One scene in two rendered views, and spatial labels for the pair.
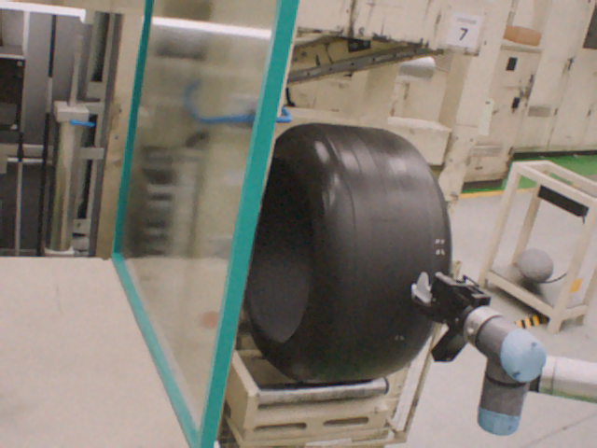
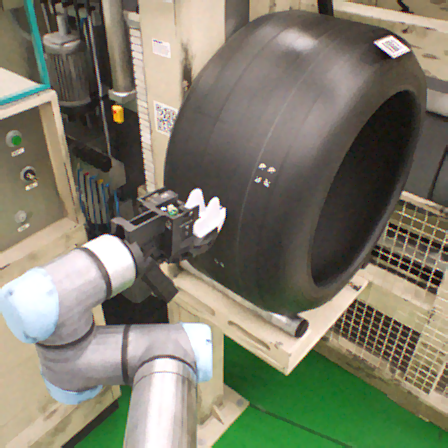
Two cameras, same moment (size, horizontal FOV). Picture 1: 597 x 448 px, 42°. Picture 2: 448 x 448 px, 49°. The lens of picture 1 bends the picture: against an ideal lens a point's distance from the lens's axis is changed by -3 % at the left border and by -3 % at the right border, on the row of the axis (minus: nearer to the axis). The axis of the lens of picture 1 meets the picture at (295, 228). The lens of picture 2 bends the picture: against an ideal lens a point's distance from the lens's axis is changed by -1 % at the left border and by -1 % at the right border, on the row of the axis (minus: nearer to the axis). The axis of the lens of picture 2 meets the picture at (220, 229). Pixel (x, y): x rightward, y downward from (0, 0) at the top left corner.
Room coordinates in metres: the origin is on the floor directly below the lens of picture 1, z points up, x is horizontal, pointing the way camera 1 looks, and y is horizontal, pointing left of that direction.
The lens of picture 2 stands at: (1.21, -0.85, 1.71)
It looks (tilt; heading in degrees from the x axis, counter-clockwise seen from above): 39 degrees down; 68
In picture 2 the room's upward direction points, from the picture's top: straight up
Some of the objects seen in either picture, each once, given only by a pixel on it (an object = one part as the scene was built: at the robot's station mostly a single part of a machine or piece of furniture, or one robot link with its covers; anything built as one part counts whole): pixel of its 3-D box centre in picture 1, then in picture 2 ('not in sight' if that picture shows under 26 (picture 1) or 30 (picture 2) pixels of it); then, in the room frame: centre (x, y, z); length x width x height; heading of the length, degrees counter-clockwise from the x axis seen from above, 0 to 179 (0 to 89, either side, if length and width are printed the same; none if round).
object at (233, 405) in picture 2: not in sight; (200, 404); (1.54, 0.16, 0.02); 0.27 x 0.27 x 0.04; 27
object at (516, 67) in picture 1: (467, 108); not in sight; (6.57, -1.19, 0.62); 0.91 x 0.58 x 1.25; 132
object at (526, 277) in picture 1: (550, 244); not in sight; (4.32, -1.46, 0.40); 0.60 x 0.35 x 0.80; 42
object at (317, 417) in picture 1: (311, 413); (236, 309); (1.55, -0.12, 0.83); 0.36 x 0.09 x 0.06; 117
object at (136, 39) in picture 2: not in sight; (152, 116); (1.48, 0.22, 1.19); 0.05 x 0.04 x 0.48; 27
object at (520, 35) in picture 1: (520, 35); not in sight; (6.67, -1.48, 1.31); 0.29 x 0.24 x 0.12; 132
